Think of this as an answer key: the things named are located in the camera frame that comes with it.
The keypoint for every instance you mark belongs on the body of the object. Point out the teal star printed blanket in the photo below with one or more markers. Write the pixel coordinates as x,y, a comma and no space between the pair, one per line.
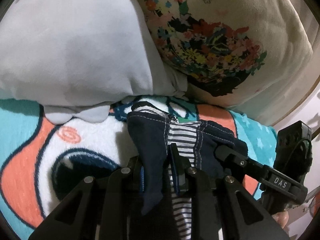
32,135

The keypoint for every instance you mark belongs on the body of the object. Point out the person's right hand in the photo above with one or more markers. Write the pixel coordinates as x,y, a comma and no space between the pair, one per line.
281,218

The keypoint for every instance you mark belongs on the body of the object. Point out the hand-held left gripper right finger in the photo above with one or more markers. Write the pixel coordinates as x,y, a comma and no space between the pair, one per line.
175,172

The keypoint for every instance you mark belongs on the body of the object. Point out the navy white striped pants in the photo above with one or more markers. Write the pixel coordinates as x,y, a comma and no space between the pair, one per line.
152,135

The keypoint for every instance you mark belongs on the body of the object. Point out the grey white plush toy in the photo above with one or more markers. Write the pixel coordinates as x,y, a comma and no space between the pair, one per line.
70,42

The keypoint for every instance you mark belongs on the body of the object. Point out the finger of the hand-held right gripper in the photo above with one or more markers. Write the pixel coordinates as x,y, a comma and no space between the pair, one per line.
235,158

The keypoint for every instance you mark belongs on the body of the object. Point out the beige floral print pillow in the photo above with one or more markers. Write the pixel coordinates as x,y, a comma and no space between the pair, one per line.
225,17

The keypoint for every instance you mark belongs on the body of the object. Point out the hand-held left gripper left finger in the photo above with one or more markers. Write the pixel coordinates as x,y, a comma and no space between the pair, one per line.
141,180

